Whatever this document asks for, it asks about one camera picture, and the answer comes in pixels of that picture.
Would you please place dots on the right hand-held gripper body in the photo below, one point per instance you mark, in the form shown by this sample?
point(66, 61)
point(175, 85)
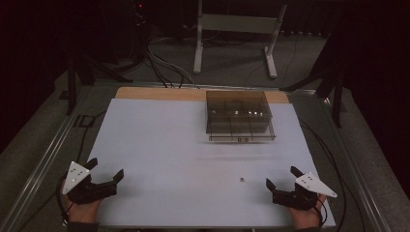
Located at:
point(298, 197)

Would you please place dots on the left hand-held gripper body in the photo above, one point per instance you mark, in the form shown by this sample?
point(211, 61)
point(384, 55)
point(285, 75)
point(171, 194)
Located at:
point(84, 190)

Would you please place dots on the clear compartment storage box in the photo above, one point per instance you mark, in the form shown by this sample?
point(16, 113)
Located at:
point(240, 116)

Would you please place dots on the person's right hand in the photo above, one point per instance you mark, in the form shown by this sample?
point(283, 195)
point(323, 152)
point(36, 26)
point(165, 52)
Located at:
point(306, 217)

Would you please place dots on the person's left hand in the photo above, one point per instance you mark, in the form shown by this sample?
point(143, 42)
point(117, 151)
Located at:
point(82, 212)

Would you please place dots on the white table mat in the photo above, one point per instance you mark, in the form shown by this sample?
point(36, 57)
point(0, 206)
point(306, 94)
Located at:
point(180, 161)

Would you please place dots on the black tripod stand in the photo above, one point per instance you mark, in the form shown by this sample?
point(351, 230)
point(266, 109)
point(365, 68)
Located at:
point(328, 77)
point(80, 71)

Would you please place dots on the white metal stand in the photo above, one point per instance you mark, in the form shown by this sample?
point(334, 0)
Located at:
point(237, 24)

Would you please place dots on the black floor socket frame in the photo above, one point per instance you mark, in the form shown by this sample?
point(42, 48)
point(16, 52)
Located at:
point(84, 121)

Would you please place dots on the metal floor rail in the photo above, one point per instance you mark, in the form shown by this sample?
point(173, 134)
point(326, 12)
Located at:
point(35, 174)
point(357, 167)

